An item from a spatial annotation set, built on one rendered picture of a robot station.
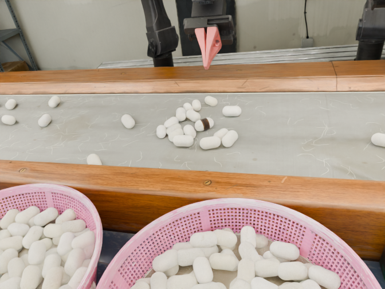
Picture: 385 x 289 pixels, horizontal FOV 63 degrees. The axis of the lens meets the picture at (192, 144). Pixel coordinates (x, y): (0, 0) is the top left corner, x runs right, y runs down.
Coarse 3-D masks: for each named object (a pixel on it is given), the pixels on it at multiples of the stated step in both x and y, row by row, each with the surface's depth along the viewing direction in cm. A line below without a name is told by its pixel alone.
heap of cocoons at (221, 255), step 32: (160, 256) 36; (192, 256) 36; (224, 256) 35; (256, 256) 35; (288, 256) 35; (160, 288) 33; (192, 288) 32; (224, 288) 33; (256, 288) 32; (288, 288) 31; (320, 288) 31
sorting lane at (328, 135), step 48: (0, 96) 86; (48, 96) 81; (96, 96) 78; (144, 96) 74; (192, 96) 71; (240, 96) 68; (288, 96) 66; (336, 96) 63; (384, 96) 61; (0, 144) 63; (48, 144) 61; (96, 144) 59; (144, 144) 57; (192, 144) 55; (240, 144) 53; (288, 144) 52; (336, 144) 50
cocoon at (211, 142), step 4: (212, 136) 53; (216, 136) 53; (204, 140) 52; (208, 140) 52; (212, 140) 52; (216, 140) 52; (220, 140) 53; (200, 144) 53; (204, 144) 52; (208, 144) 52; (212, 144) 52; (216, 144) 52; (204, 148) 52; (208, 148) 53; (212, 148) 53
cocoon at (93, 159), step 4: (88, 156) 52; (92, 156) 52; (96, 156) 52; (88, 160) 52; (92, 160) 51; (96, 160) 51; (88, 164) 51; (92, 164) 50; (96, 164) 51; (100, 164) 51
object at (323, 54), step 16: (304, 48) 109; (320, 48) 107; (336, 48) 105; (352, 48) 103; (384, 48) 100; (112, 64) 119; (128, 64) 117; (144, 64) 115; (176, 64) 111; (192, 64) 109; (224, 64) 106
